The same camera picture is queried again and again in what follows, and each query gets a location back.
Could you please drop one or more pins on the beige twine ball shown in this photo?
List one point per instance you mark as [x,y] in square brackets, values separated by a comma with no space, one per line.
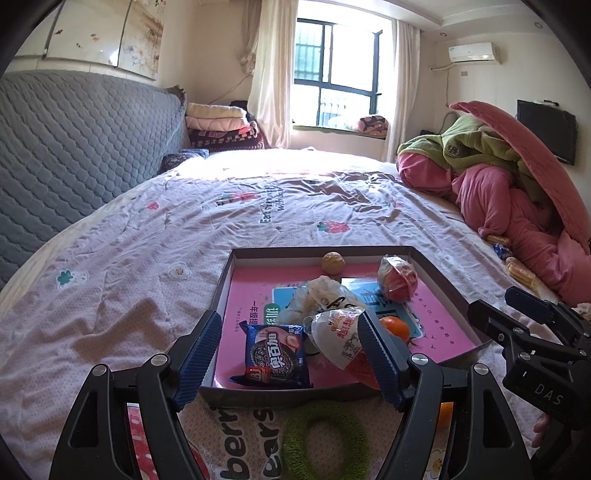
[333,263]

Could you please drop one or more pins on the cream curtain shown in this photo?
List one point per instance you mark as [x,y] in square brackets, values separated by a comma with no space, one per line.
[268,31]
[403,93]

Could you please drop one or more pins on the white air conditioner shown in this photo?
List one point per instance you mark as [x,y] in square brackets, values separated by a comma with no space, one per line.
[486,52]

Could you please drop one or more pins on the small clear snack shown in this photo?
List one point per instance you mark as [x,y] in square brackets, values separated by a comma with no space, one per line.
[397,278]

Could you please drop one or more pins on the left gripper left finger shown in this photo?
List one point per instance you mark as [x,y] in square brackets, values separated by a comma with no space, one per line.
[96,440]

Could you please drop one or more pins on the orange tangerine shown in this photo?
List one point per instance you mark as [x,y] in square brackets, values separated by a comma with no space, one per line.
[397,327]
[445,415]

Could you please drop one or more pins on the floral wall painting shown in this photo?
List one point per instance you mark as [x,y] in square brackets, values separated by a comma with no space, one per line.
[121,34]

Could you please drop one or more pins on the grey quilted headboard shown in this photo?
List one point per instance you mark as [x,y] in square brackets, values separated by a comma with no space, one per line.
[71,142]

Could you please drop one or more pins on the white red scrunchie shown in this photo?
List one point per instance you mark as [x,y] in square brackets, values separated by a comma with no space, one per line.
[584,310]

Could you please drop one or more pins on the grey cardboard box tray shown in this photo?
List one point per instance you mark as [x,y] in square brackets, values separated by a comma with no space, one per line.
[243,396]

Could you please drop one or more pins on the folded blanket stack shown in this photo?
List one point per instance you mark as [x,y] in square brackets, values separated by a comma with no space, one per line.
[218,128]

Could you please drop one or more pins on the beige mesh pouch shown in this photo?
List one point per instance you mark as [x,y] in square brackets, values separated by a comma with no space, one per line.
[315,297]

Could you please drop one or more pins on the window with dark frame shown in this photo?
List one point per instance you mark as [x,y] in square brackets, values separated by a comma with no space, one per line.
[336,73]

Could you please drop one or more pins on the left cream curtain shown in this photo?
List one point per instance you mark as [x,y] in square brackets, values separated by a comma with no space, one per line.
[268,31]

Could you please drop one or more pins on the floral cushion on sill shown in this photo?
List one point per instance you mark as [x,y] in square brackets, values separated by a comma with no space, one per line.
[374,126]

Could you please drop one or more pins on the pink patterned bedsheet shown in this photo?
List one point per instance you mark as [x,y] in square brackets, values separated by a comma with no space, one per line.
[128,280]

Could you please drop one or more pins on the person's right hand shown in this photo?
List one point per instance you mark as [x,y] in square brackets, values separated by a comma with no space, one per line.
[540,428]

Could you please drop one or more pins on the biscuit packet on bed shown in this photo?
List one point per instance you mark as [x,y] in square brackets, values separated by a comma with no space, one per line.
[520,272]

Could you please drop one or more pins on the dark blue pillow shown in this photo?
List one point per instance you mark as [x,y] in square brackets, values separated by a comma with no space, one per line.
[172,160]

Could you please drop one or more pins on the right cream curtain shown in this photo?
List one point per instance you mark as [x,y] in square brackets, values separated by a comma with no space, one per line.
[403,93]

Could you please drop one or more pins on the pink quilted cover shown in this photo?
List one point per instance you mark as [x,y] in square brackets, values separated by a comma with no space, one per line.
[542,164]

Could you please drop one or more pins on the white red snack bag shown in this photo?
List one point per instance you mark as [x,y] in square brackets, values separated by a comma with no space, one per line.
[335,334]

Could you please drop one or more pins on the small golden snack packet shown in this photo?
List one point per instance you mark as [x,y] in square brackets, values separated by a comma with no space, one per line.
[496,239]

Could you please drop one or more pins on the blue snack wrapper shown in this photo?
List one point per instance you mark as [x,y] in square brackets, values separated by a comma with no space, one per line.
[502,251]

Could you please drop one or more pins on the pink crumpled duvet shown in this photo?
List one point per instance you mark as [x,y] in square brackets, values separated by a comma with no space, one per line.
[492,204]

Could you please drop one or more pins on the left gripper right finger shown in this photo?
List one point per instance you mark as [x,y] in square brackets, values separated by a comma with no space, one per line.
[484,441]

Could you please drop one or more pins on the black television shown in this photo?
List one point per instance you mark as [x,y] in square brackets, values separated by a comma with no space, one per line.
[555,127]

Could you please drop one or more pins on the blue Oreo cookie pack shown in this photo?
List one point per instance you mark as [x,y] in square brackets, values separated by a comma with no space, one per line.
[274,357]

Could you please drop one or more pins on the green blanket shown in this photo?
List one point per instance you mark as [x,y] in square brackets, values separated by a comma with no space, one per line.
[467,143]

